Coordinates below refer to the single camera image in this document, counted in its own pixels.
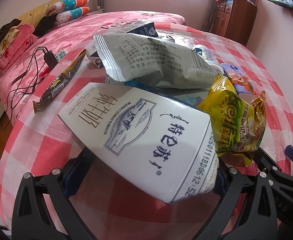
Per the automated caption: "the yellow green snack bag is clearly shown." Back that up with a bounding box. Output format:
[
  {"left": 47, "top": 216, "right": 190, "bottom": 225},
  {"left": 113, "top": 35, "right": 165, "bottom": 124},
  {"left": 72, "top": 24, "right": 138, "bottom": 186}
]
[{"left": 198, "top": 74, "right": 266, "bottom": 167}]

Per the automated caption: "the cartoon pillow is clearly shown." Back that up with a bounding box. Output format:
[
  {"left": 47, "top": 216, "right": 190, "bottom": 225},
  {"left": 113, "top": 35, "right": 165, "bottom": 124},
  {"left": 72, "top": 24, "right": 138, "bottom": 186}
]
[
  {"left": 54, "top": 7, "right": 91, "bottom": 25},
  {"left": 46, "top": 0, "right": 89, "bottom": 16}
]

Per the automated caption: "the grey wet wipes pack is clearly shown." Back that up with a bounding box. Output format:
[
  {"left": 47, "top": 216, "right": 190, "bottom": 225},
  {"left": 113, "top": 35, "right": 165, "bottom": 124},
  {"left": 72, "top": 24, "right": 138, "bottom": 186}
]
[{"left": 93, "top": 33, "right": 223, "bottom": 89}]

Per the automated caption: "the small cartoon tissue pack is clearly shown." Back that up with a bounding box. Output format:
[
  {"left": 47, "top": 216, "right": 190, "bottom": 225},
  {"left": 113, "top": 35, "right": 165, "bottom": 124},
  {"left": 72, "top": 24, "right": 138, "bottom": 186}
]
[{"left": 222, "top": 63, "right": 258, "bottom": 95}]

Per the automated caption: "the red checked tablecloth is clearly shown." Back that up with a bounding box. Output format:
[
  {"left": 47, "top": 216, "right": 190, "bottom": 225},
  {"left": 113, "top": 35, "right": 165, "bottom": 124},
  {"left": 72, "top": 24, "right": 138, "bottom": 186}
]
[{"left": 0, "top": 23, "right": 293, "bottom": 239}]

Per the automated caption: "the pink folded quilt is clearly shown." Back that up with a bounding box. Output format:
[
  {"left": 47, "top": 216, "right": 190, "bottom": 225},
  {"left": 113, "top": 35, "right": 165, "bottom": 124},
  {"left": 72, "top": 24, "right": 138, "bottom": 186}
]
[{"left": 0, "top": 24, "right": 37, "bottom": 69}]

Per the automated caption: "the black charger cable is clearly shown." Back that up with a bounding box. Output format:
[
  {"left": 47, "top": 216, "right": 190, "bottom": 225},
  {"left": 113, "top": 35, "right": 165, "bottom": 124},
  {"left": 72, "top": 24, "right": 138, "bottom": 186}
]
[{"left": 2, "top": 45, "right": 52, "bottom": 131}]

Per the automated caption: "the upper cartoon pillow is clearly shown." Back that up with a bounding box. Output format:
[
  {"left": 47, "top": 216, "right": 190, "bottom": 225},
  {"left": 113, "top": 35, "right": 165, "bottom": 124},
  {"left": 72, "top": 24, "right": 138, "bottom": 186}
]
[{"left": 46, "top": 0, "right": 89, "bottom": 16}]

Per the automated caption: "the pink bed with blanket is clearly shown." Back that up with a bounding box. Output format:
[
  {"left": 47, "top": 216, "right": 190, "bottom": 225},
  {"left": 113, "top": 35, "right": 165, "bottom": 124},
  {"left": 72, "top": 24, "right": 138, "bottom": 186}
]
[{"left": 0, "top": 11, "right": 186, "bottom": 124}]

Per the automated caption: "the lower cartoon pillow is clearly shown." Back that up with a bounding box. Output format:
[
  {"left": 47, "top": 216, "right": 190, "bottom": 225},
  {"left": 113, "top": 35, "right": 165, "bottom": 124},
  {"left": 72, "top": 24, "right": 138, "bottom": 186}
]
[{"left": 54, "top": 7, "right": 91, "bottom": 25}]

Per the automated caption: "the black charger adapter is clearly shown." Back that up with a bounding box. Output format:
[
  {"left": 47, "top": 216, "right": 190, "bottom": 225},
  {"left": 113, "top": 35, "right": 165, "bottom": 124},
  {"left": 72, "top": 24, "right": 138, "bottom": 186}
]
[{"left": 43, "top": 51, "right": 59, "bottom": 70}]

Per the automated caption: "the crushed clear plastic bottle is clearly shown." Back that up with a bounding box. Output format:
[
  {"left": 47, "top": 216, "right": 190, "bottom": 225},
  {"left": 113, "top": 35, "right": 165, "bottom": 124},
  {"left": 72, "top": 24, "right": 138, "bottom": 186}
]
[{"left": 192, "top": 44, "right": 224, "bottom": 75}]

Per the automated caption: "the black gold snack wrapper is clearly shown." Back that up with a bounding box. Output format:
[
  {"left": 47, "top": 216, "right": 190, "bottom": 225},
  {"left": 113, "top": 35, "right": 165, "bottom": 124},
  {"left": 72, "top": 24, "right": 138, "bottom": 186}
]
[{"left": 33, "top": 49, "right": 86, "bottom": 114}]

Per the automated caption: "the brown wooden cabinet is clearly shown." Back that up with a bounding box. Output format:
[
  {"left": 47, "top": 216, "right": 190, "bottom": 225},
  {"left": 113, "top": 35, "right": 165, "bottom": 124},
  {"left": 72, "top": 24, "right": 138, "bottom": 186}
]
[{"left": 212, "top": 0, "right": 257, "bottom": 46}]

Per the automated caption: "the white milk carton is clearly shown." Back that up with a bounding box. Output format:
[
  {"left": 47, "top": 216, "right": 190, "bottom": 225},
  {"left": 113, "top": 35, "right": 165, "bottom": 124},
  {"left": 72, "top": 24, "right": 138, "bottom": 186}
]
[{"left": 59, "top": 82, "right": 219, "bottom": 204}]

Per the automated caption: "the beige power strip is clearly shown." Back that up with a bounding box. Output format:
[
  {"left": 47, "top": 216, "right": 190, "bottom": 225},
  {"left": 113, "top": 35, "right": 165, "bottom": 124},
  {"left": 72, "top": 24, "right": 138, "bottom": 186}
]
[{"left": 54, "top": 49, "right": 68, "bottom": 62}]

